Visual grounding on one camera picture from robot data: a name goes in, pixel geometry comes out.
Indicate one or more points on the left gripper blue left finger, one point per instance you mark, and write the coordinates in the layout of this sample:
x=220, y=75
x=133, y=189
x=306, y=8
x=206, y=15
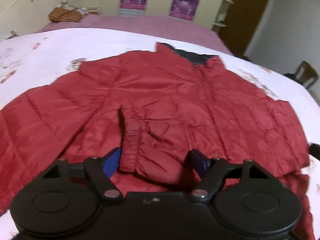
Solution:
x=99, y=171

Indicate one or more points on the brown wooden chair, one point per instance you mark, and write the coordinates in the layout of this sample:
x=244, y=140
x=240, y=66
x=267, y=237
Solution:
x=305, y=75

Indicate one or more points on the white floral bed sheet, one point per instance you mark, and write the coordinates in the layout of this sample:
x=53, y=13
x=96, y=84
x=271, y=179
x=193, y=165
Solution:
x=38, y=59

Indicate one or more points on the pink checked bed sheet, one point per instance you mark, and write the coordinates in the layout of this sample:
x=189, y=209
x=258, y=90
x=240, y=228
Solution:
x=159, y=26

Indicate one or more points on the orange folded cloth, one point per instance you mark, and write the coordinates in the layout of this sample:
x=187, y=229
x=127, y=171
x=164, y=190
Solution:
x=60, y=14

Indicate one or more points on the lower right purple poster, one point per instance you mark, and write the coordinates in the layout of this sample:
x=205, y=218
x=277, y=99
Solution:
x=183, y=9

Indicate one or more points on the cream corner shelf unit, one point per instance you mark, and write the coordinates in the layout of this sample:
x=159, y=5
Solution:
x=221, y=15

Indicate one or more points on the brown wooden door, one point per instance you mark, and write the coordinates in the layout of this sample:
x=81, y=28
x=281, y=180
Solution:
x=241, y=22

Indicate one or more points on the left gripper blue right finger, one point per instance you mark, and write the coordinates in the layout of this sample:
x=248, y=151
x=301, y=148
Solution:
x=212, y=172

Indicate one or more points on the cream wooden headboard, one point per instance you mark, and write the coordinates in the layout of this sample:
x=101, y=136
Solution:
x=27, y=16

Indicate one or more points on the red puffer jacket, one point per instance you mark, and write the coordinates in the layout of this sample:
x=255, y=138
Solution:
x=156, y=106

